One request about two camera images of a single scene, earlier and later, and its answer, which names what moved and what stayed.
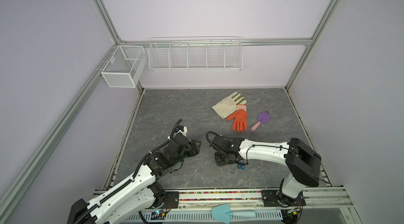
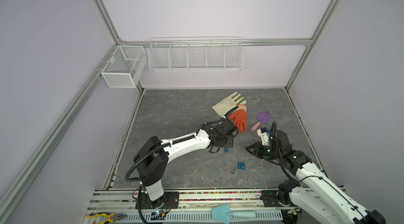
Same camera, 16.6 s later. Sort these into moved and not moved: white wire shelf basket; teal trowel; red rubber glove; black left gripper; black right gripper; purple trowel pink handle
Moved: black left gripper; black right gripper
Not moved: purple trowel pink handle; red rubber glove; white wire shelf basket; teal trowel
